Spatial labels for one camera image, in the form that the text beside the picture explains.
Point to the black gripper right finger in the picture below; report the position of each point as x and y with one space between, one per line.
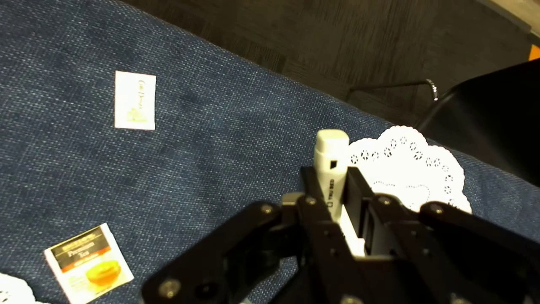
449 253

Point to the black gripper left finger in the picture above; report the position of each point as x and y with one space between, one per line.
253 253

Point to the white paper doily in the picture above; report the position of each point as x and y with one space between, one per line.
13 292
410 162

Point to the blue denim table cloth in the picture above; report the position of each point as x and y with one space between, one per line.
196 140

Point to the black chair with metal legs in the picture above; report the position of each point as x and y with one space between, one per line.
494 123

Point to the tea bag packet orange picture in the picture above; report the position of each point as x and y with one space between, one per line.
89 263

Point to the white paper sachet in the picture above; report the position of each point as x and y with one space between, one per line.
135 101

